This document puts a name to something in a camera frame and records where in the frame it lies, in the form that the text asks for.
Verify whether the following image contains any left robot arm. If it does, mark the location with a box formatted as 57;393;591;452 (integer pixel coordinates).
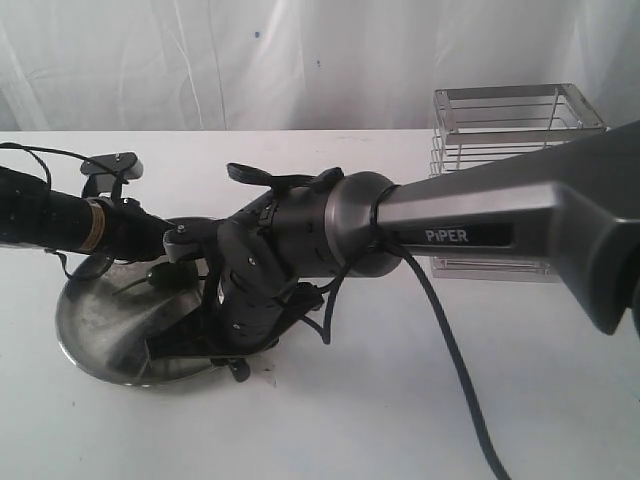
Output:
1;167;172;261

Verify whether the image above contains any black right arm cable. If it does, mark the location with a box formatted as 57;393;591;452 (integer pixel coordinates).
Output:
199;162;511;480

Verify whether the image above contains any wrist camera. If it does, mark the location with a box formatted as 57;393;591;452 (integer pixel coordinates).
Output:
163;217;224;263
80;152;144;201

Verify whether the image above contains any green chili pepper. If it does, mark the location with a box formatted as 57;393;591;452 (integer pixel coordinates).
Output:
113;263;199;295

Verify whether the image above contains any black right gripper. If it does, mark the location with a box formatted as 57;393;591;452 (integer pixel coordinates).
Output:
145;269;320;371

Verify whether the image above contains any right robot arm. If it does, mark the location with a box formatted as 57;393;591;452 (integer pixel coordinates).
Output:
146;123;639;360

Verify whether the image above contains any metal wire utensil rack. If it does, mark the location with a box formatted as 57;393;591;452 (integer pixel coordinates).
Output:
428;81;612;284

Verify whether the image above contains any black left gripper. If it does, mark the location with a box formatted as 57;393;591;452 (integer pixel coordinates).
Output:
87;197;170;262

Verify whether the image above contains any round steel plate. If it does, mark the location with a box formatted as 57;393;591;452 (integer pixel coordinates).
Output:
55;255;218;388

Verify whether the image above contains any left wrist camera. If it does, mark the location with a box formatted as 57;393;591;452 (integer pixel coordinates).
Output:
80;152;144;201

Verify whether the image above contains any black handled knife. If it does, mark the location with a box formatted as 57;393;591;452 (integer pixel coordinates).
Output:
209;353;251;383

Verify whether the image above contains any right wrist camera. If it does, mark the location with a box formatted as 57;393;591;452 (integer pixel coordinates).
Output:
163;217;224;263

